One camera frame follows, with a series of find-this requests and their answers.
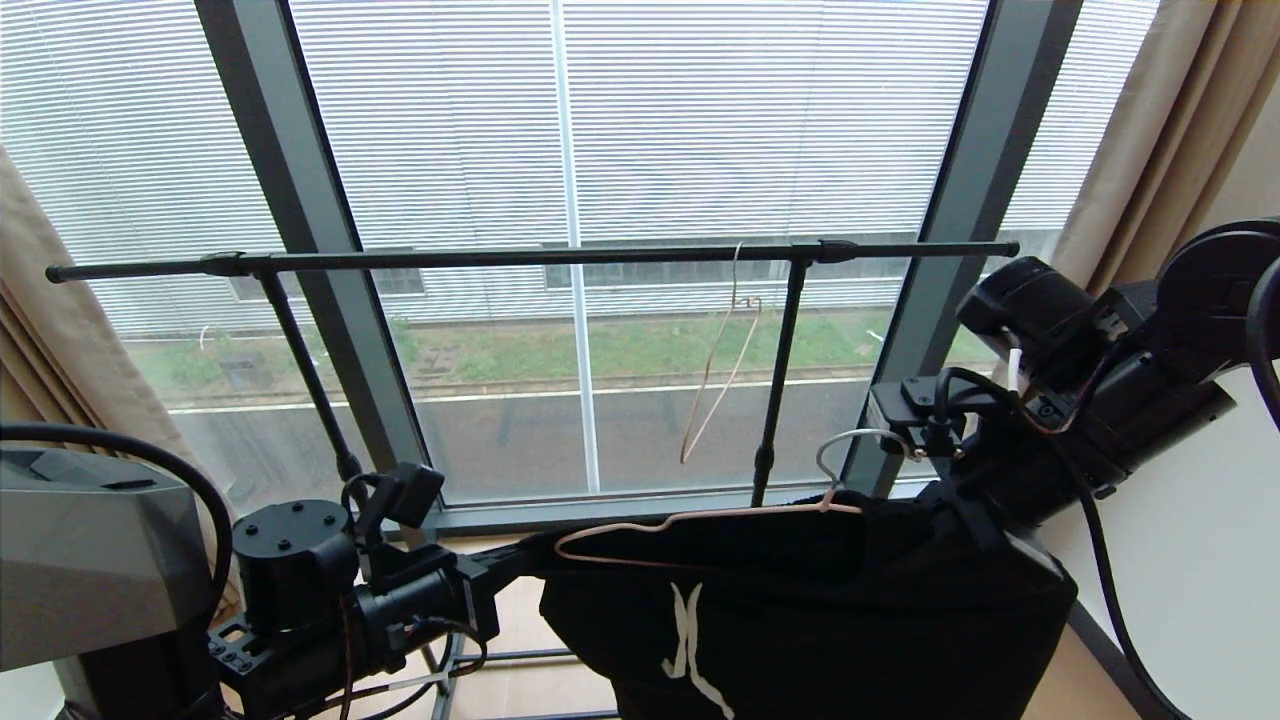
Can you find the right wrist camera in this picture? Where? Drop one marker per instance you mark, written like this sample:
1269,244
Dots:
905,410

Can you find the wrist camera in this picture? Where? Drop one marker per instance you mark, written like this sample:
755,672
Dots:
410,495
905,410

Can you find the black clothes rack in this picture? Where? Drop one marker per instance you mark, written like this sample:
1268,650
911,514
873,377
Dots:
500,257

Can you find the beige curtain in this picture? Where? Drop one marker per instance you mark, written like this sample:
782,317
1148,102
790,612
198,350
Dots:
1170,120
60,300

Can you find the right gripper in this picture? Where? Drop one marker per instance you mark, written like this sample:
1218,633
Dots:
1120,440

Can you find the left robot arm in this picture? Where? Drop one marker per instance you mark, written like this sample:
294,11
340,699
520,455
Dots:
100,550

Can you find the window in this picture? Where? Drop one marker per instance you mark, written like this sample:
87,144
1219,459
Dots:
700,120

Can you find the pink clothes hanger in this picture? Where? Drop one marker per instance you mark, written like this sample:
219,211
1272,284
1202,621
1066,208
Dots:
735,280
760,511

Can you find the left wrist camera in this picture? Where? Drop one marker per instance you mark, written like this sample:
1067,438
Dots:
410,495

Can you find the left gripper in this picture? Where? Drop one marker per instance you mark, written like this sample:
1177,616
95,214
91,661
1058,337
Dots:
420,610

